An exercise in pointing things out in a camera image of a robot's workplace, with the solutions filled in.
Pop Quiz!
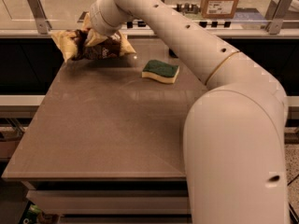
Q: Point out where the right metal glass bracket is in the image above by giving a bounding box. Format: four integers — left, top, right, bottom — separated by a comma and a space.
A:
266, 0, 292, 35

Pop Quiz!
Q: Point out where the brown cardboard box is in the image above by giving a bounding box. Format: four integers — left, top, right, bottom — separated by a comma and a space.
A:
200, 0, 239, 19

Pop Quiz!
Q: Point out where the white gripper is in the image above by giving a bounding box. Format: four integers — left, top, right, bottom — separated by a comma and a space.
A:
81, 0, 132, 47

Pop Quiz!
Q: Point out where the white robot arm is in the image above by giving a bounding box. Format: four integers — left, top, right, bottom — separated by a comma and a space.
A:
90, 0, 291, 224

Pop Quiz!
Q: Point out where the blue pepsi can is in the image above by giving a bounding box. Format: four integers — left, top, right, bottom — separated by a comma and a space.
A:
168, 49, 178, 58

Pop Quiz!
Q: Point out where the metal glass bracket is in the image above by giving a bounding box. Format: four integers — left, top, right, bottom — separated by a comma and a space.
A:
27, 0, 51, 35
266, 0, 292, 35

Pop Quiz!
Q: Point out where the green and yellow sponge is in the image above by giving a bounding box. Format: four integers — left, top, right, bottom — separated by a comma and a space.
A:
141, 60, 179, 84

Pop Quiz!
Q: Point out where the grey table drawer front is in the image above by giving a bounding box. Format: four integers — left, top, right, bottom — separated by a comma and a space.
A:
27, 190, 191, 215

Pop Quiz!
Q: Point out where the brown yellow chip bag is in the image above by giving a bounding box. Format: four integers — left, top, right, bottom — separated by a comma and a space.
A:
51, 29, 135, 62

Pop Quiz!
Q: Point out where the left metal glass bracket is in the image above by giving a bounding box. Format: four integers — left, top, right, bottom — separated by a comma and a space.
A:
27, 0, 51, 35

